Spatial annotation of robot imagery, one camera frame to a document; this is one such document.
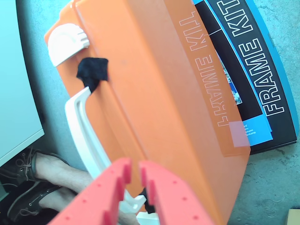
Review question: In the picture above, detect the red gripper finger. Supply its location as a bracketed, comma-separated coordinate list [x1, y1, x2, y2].
[138, 160, 221, 225]
[48, 157, 133, 225]

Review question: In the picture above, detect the white case handle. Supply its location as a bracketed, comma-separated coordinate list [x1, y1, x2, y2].
[64, 86, 147, 214]

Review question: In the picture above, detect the bare human leg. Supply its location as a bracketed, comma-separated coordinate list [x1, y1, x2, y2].
[35, 153, 94, 191]
[38, 186, 79, 209]

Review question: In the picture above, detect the dark laced boat shoe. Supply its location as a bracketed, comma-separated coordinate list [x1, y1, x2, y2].
[7, 181, 79, 223]
[0, 147, 70, 188]

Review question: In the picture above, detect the orange plastic case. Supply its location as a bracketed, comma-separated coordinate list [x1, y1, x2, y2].
[44, 0, 251, 225]

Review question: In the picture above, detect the tan cardboard piece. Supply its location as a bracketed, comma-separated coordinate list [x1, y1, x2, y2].
[286, 209, 300, 225]

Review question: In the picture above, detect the white furniture panel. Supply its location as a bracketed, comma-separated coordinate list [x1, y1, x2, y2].
[0, 0, 45, 167]

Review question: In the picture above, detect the white half-round case latch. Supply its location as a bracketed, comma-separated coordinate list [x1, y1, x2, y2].
[47, 23, 91, 68]

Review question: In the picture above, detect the black handle hinge wrap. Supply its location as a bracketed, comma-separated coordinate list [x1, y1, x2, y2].
[76, 57, 111, 92]

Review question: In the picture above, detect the black blue frame kit box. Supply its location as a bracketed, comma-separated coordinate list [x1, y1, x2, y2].
[192, 0, 298, 155]

